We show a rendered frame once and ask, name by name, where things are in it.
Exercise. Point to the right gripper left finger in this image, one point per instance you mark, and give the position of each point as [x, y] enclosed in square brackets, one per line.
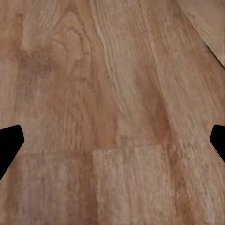
[11, 140]

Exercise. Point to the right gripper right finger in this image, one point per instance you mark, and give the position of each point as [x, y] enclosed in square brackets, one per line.
[217, 139]

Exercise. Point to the standing mirror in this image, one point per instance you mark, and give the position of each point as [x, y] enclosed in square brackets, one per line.
[208, 18]

